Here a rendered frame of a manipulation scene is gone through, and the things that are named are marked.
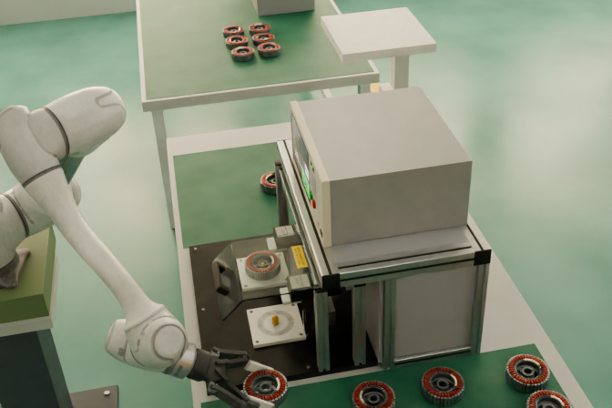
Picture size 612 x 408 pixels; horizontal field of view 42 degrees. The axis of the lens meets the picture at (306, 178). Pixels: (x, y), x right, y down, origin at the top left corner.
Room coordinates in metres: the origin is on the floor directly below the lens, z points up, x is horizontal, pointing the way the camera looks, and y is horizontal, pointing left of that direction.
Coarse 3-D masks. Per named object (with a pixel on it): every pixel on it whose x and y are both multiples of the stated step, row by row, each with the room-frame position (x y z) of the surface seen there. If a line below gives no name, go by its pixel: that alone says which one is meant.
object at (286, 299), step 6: (288, 294) 1.72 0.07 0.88; (294, 294) 1.70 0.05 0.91; (300, 294) 1.70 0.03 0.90; (306, 294) 1.70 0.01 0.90; (312, 294) 1.70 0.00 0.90; (330, 294) 1.71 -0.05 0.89; (336, 294) 1.71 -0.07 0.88; (282, 300) 1.70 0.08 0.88; (288, 300) 1.70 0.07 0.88; (294, 300) 1.69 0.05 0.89; (300, 300) 1.69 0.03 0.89
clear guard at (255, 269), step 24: (264, 240) 1.74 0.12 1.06; (288, 240) 1.73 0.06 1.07; (240, 264) 1.64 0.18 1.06; (264, 264) 1.64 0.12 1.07; (288, 264) 1.63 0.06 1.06; (312, 264) 1.63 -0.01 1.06; (240, 288) 1.55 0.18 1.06; (264, 288) 1.54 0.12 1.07; (288, 288) 1.54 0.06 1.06; (312, 288) 1.53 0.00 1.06
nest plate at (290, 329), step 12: (252, 312) 1.76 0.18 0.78; (264, 312) 1.76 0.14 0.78; (276, 312) 1.76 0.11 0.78; (288, 312) 1.76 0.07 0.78; (252, 324) 1.71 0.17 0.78; (264, 324) 1.71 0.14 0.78; (288, 324) 1.71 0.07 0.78; (300, 324) 1.70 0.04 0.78; (252, 336) 1.67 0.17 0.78; (264, 336) 1.66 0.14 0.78; (276, 336) 1.66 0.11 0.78; (288, 336) 1.66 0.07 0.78; (300, 336) 1.66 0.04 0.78
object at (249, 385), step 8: (248, 376) 1.43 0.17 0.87; (256, 376) 1.43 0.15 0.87; (264, 376) 1.43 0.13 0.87; (272, 376) 1.43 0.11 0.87; (280, 376) 1.42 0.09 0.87; (248, 384) 1.40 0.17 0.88; (256, 384) 1.42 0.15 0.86; (264, 384) 1.41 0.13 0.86; (272, 384) 1.42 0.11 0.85; (280, 384) 1.40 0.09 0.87; (248, 392) 1.37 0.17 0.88; (264, 392) 1.38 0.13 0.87; (272, 392) 1.39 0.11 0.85; (280, 392) 1.37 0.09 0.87; (264, 400) 1.35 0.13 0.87; (272, 400) 1.35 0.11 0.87; (280, 400) 1.36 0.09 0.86
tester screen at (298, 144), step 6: (294, 126) 2.00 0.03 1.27; (294, 132) 2.01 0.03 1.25; (294, 138) 2.01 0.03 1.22; (300, 138) 1.92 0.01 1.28; (294, 144) 2.02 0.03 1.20; (300, 144) 1.92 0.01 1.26; (294, 150) 2.03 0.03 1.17; (300, 150) 1.93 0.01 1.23; (300, 156) 1.93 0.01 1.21; (306, 156) 1.83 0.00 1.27; (300, 162) 1.94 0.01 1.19; (306, 162) 1.83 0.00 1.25; (300, 174) 1.95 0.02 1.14
